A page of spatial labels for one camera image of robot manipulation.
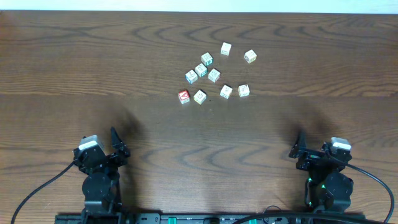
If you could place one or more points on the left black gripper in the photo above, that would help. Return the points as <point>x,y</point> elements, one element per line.
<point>109,157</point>

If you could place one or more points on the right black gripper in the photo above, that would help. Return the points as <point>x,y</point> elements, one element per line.
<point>310,157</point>

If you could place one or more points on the wooden block row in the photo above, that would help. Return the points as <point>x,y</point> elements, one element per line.
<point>243,90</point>

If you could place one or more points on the red letter block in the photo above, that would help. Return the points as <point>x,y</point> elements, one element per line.
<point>184,96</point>

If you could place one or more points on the yellow edged wooden block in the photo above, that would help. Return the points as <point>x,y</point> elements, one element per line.
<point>200,96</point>

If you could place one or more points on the blue edged wooden block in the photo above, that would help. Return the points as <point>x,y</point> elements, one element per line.
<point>191,76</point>

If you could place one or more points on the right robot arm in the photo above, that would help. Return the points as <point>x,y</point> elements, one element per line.
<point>326,189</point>

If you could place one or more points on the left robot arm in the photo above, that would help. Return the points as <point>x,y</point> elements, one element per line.
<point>101,188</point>

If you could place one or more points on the plain wooden block centre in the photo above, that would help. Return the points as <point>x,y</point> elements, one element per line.
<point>214,75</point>

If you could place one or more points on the plain wooden block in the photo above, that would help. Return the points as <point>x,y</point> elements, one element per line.
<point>225,48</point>
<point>214,75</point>

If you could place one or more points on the teal edged wooden block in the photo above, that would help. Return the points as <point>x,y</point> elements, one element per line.
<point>201,70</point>

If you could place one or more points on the far plain wooden block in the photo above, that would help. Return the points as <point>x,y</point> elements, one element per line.
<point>225,48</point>

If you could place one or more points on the green edged wooden block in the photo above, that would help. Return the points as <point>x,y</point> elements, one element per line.
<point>207,59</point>

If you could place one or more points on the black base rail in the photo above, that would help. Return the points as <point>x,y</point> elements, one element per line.
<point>155,218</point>

